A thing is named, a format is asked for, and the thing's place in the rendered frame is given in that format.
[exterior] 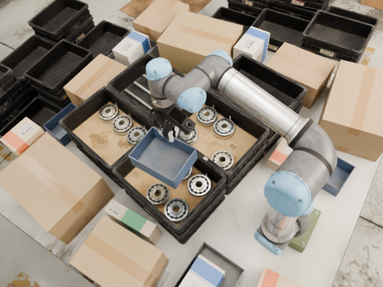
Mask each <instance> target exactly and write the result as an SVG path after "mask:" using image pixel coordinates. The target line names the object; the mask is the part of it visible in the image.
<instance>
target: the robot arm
mask: <svg viewBox="0 0 383 287"><path fill-rule="evenodd" d="M232 66H233V61H232V58H231V57H230V56H229V55H228V53H227V52H226V51H224V50H215V51H213V52H212V53H211V54H210V55H207V57H205V59H204V60H203V61H201V62H200V63H199V65H197V66H196V67H195V68H194V69H192V70H191V71H190V72H189V73H188V74H187V75H186V76H185V77H181V76H179V75H177V74H176V73H174V72H172V67H171V65H170V62H169V61H168V60H166V59H164V58H155V59H152V60H150V61H149V62H148V63H147V65H146V78H147V79H148V85H149V90H150V95H151V97H150V98H148V100H149V102H150V103H152V105H153V108H152V109H151V110H150V112H149V113H148V117H149V122H150V124H152V125H154V126H155V127H157V128H162V130H158V133H159V134H160V135H162V136H163V137H165V138H166V140H167V141H169V142H173V141H174V138H177V134H178V131H179V129H180V130H182V131H183V132H184V133H185V134H189V133H191V132H192V130H193V129H194V128H195V126H196V123H195V122H194V121H193V120H191V119H190V118H189V117H188V116H187V115H186V114H184V113H183V112H182V111H180V110H179V109H178V108H177V107H176V106H175V104H177V105H178V106H179V107H180V108H182V109H184V110H186V111H188V112H190V113H195V112H197V111H199V110H200V109H201V108H202V106H203V104H204V103H205V101H206V91H207V90H208V89H210V88H211V87H212V86H213V85H214V86H215V87H217V88H218V89H219V90H220V91H222V92H223V93H224V94H226V95H227V96H229V97H230V98H231V99H233V100H234V101H235V102H236V103H238V104H239V105H240V106H242V107H243V108H245V109H246V110H247V111H249V112H250V113H251V114H253V115H254V116H255V117H256V118H258V119H259V120H261V121H262V122H263V123H264V124H266V125H267V126H268V127H270V128H271V129H272V130H274V131H275V132H277V133H278V134H279V135H280V136H282V137H283V138H284V139H286V142H287V146H289V147H290V148H291V149H292V150H293V151H292V152H291V153H290V154H289V156H288V157H287V158H286V159H285V160H284V162H283V163H282V164H281V165H280V166H279V168H278V169H277V170H276V172H274V173H273V174H272V175H271V176H270V177H269V178H268V180H267V183H266V184H265V185H264V190H263V192H264V196H265V198H266V199H267V202H268V203H269V205H270V206H271V207H270V211H269V212H268V213H267V214H265V216H264V217H263V219H262V222H261V225H260V226H259V228H258V229H256V230H255V233H254V238H255V240H256V241H257V242H258V243H259V244H261V245H262V246H263V247H265V249H267V250H268V251H270V252H271V253H273V254H275V255H277V256H279V255H280V254H281V253H282V252H284V249H285V248H286V246H287V245H288V244H289V242H290V241H291V240H292V238H293V237H299V236H301V235H303V234H304V233H305V232H306V230H307V229H308V227H309V215H310V213H311V212H312V211H313V208H314V199H315V197H316V195H317V194H318V193H319V191H320V190H321V189H322V188H323V186H324V185H325V183H326V182H327V180H328V179H329V178H330V177H331V175H332V174H333V173H334V171H335V169H336V165H337V154H336V149H335V147H334V144H333V142H332V141H331V139H330V137H329V136H328V134H327V133H326V132H325V131H324V129H323V128H322V127H321V126H319V125H318V124H317V123H316V122H314V121H313V120H312V119H310V118H302V117H301V116H299V115H298V114H297V113H295V112H294V111H293V110H291V109H290V108H289V107H287V106H286V105H284V104H283V103H282V102H280V101H279V100H277V99H276V98H275V97H273V96H272V95H270V94H269V93H268V92H266V91H265V90H264V89H262V88H261V87H259V86H258V85H256V84H255V83H254V82H252V81H251V80H250V79H248V78H247V77H245V76H244V75H243V74H241V73H240V72H238V71H237V70H236V69H234V68H233V67H232ZM150 118H151V119H152V122H151V121H150Z"/></svg>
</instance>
